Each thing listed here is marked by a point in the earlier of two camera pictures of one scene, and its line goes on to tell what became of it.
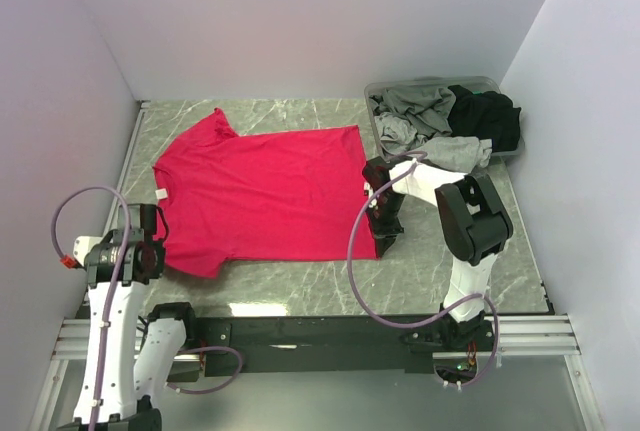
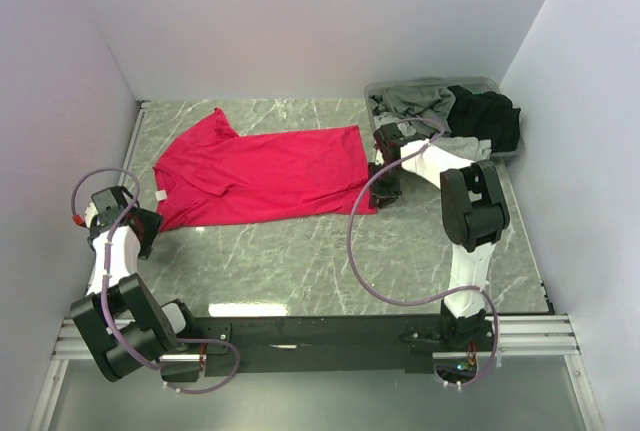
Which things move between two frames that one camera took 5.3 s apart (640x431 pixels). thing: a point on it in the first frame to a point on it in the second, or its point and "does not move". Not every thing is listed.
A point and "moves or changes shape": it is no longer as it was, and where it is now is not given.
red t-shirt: (297, 195) moves or changes shape
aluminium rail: (519, 338) does not move
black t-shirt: (485, 115) does not move
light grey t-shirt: (468, 152) does not move
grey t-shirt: (428, 108) does not move
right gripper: (384, 235) to (386, 196)
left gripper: (161, 250) to (150, 222)
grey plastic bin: (442, 117) does not move
